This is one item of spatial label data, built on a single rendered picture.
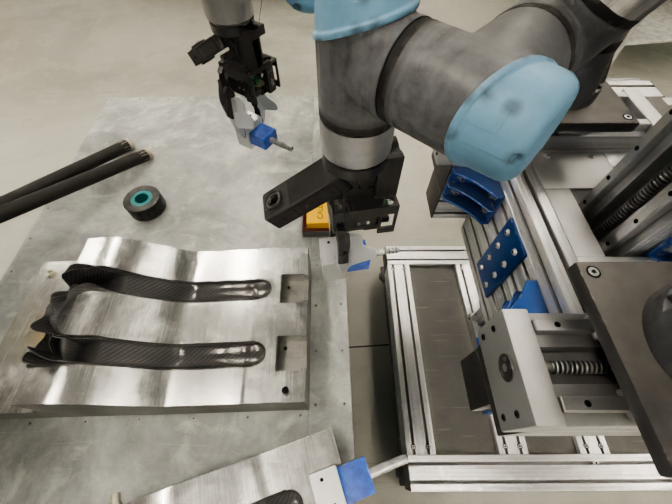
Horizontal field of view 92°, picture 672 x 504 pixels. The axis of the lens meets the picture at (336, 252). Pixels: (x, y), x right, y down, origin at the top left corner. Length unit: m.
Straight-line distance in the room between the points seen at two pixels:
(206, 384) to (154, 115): 0.83
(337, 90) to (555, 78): 0.15
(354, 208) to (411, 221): 1.42
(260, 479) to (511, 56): 0.53
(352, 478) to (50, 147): 2.65
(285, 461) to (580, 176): 0.70
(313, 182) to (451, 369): 1.00
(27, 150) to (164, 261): 2.32
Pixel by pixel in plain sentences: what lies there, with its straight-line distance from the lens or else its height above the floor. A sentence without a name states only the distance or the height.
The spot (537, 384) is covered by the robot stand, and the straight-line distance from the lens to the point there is 0.46.
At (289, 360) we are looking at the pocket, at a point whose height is 0.86.
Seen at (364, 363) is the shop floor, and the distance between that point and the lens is 1.43.
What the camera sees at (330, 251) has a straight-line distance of 0.51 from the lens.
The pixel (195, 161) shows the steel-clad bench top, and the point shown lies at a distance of 0.95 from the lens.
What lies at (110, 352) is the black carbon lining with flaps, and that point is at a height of 0.91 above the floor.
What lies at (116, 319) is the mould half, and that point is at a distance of 0.60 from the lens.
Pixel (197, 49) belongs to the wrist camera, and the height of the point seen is 1.10.
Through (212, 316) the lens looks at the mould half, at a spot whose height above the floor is 0.88.
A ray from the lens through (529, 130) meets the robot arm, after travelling 0.23.
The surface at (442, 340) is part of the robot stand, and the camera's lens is 1.29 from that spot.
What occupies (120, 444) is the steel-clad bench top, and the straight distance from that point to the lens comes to 0.67.
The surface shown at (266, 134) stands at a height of 0.94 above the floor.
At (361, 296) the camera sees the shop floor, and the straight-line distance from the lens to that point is 1.53.
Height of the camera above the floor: 1.38
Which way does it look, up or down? 57 degrees down
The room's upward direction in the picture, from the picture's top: straight up
